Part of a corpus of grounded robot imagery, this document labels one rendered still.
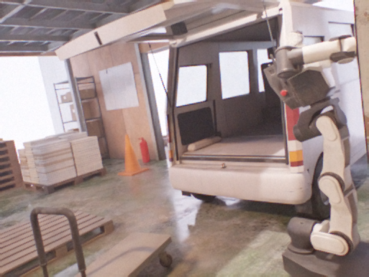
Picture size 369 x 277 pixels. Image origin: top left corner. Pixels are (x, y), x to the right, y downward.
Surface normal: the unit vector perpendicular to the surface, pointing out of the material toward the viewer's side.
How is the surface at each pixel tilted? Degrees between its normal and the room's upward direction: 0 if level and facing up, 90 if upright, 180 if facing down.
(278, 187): 87
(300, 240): 90
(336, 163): 90
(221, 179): 86
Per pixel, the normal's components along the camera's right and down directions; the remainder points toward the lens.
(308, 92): -0.54, 0.34
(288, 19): 0.14, -0.14
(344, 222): -0.69, 0.20
